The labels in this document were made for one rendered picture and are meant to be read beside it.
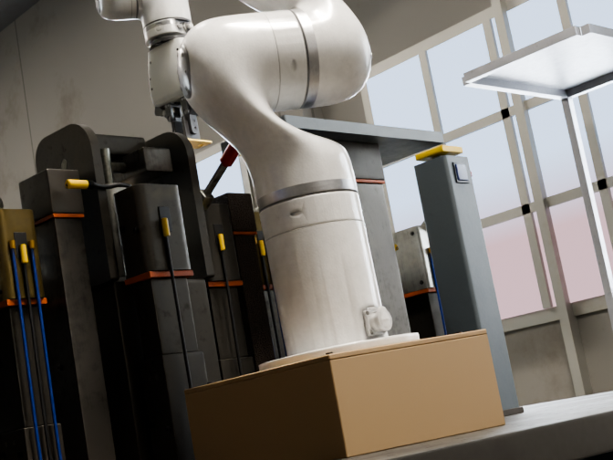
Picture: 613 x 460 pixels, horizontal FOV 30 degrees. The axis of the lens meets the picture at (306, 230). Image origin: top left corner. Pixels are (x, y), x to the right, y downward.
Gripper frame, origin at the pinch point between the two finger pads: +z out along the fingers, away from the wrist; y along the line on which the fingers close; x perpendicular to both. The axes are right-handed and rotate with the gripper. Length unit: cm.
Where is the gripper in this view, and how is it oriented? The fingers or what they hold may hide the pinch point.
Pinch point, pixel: (185, 130)
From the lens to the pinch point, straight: 194.6
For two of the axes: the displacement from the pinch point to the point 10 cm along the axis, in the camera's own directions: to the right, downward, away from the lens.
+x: -6.3, -0.1, -7.8
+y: -7.6, 2.4, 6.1
